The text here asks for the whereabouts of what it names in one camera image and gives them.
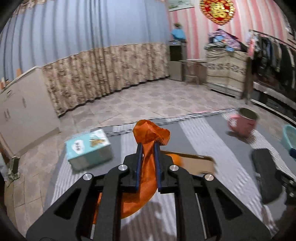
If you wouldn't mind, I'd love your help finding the teal tissue box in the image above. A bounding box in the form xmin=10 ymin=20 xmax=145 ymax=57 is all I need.
xmin=65 ymin=128 xmax=112 ymax=171

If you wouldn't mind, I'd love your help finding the pile of clothes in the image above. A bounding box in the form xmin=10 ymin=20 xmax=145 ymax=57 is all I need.
xmin=204 ymin=29 xmax=247 ymax=53

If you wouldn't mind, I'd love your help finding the framed wall picture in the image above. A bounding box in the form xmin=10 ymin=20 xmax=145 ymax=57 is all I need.
xmin=168 ymin=0 xmax=194 ymax=11

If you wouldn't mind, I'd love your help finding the white low cabinet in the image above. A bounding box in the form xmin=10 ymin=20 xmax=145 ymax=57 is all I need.
xmin=1 ymin=66 xmax=60 ymax=156

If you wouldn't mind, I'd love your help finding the black rectangular case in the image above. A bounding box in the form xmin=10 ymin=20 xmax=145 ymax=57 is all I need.
xmin=251 ymin=149 xmax=282 ymax=204

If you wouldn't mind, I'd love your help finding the orange plastic wrapper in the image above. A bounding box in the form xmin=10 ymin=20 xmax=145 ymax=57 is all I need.
xmin=92 ymin=119 xmax=183 ymax=225

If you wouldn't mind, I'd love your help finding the pink enamel mug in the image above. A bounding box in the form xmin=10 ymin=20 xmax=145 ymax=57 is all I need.
xmin=228 ymin=108 xmax=259 ymax=138

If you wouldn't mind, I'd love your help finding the small white stool table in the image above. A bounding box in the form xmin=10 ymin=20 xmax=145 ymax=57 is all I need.
xmin=181 ymin=59 xmax=207 ymax=85

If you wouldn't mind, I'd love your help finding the blue pot with plant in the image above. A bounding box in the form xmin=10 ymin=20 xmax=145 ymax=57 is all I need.
xmin=171 ymin=23 xmax=186 ymax=43

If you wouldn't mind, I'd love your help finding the grey water dispenser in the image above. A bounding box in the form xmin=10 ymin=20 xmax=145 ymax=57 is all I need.
xmin=169 ymin=40 xmax=187 ymax=81

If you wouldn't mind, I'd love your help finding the striped grey table cloth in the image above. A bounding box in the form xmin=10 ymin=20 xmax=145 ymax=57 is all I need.
xmin=43 ymin=108 xmax=296 ymax=241

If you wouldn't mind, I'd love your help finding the red gold wall ornament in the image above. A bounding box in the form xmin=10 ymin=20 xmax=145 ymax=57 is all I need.
xmin=199 ymin=0 xmax=235 ymax=26

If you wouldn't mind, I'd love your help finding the blue and floral curtain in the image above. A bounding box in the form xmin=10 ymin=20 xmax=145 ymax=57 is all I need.
xmin=1 ymin=1 xmax=169 ymax=115

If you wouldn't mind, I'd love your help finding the clothes rack with garments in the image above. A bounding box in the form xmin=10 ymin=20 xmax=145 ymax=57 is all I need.
xmin=242 ymin=29 xmax=295 ymax=104

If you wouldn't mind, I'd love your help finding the light blue plastic basket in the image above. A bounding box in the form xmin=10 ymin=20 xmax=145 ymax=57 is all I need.
xmin=281 ymin=125 xmax=296 ymax=160

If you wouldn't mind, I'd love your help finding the cloth covered cabinet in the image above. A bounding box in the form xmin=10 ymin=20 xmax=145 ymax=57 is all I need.
xmin=206 ymin=48 xmax=247 ymax=99

